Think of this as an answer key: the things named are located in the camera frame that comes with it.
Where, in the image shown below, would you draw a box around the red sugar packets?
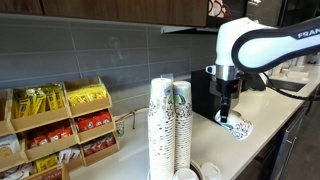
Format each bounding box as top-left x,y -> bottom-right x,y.
75,111 -> 112,132

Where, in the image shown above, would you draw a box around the wooden condiment organizer rack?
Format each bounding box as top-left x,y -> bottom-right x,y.
0,77 -> 119,171

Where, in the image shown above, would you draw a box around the white lid stack on tray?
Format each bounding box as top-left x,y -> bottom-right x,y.
173,168 -> 199,180

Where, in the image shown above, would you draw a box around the wooden upper cabinet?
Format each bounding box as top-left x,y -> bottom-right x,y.
0,0 -> 209,26

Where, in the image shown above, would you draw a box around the patterned paper coffee cup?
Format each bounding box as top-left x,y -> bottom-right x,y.
214,110 -> 253,141

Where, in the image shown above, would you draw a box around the left patterned paper cup stack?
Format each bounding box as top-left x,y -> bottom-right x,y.
148,78 -> 175,180

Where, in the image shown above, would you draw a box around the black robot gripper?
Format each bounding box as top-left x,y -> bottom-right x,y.
209,78 -> 240,123

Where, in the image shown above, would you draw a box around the patterned paper cup stack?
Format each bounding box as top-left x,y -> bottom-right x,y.
173,81 -> 193,170
148,78 -> 175,180

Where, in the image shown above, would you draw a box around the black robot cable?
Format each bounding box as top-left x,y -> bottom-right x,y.
261,71 -> 320,102

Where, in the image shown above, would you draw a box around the black Keurig coffee maker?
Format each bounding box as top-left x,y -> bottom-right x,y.
191,69 -> 221,121

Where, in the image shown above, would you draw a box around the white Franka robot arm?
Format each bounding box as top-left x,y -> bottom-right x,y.
206,17 -> 320,123

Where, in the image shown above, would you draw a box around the yellow sweetener packets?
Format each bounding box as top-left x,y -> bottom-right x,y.
67,84 -> 107,106

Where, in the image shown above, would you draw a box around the white lid stack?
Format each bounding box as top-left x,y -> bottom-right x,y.
173,168 -> 199,180
201,162 -> 221,180

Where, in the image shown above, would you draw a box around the right patterned paper cup stack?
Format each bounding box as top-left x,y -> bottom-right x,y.
173,81 -> 193,170

